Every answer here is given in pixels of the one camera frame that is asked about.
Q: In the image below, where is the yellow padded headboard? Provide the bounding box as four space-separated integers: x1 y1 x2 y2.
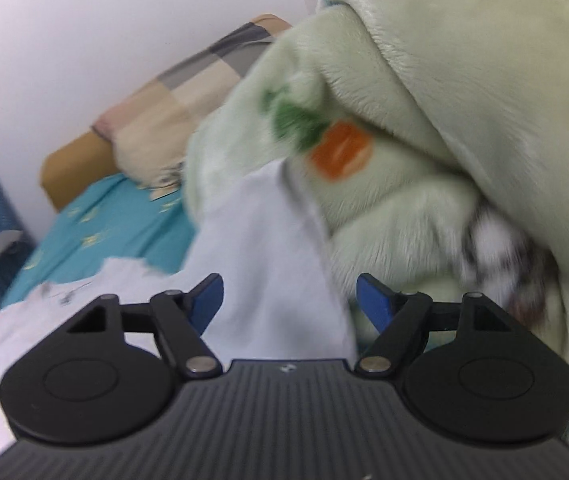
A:
39 130 125 213

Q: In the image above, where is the white t-shirt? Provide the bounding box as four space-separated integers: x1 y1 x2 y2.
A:
0 160 358 466

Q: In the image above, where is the green fleece printed blanket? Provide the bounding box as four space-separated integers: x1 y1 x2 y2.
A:
184 0 569 466

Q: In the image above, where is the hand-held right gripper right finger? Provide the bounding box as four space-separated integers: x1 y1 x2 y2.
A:
355 273 513 378

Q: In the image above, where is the plaid pillow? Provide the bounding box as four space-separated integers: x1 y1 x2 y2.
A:
92 14 293 196

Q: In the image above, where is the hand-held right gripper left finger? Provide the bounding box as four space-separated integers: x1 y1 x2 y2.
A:
67 273 225 378

